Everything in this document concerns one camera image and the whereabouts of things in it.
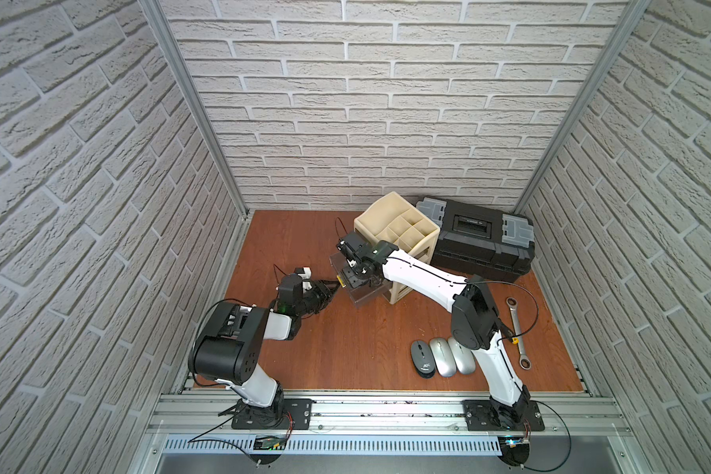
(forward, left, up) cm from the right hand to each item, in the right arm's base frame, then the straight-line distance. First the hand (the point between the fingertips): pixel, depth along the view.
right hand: (360, 271), depth 91 cm
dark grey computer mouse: (-25, -17, -9) cm, 32 cm away
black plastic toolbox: (+2, -41, +8) cm, 41 cm away
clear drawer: (-11, 0, +4) cm, 12 cm away
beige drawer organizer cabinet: (+5, -11, +17) cm, 21 cm away
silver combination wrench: (-27, -46, -10) cm, 55 cm away
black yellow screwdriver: (-22, -45, -9) cm, 51 cm away
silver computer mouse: (-25, -22, -9) cm, 35 cm away
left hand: (-3, +6, -1) cm, 6 cm away
